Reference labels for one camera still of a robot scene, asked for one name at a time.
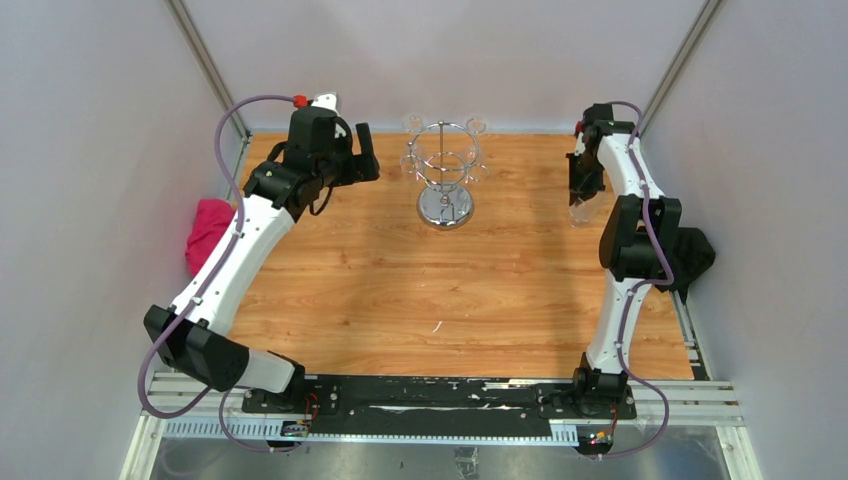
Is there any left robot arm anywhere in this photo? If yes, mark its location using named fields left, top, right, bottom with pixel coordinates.
left=144, top=102, right=380, bottom=413

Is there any pink cloth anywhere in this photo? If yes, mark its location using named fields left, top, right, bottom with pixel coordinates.
left=184, top=198, right=235, bottom=276

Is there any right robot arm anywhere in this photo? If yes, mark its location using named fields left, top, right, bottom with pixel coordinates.
left=567, top=101, right=682, bottom=418

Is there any chrome wine glass rack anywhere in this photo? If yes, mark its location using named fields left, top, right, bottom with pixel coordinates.
left=408, top=116, right=477, bottom=230

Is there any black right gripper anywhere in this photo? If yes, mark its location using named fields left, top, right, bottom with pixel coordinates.
left=568, top=151, right=607, bottom=206

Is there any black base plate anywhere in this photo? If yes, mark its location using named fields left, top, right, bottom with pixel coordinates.
left=241, top=375, right=637, bottom=438

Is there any black cloth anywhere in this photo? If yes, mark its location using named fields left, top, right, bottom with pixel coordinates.
left=669, top=227, right=716, bottom=291

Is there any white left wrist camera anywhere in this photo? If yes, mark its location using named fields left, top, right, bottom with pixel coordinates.
left=311, top=91, right=348, bottom=138

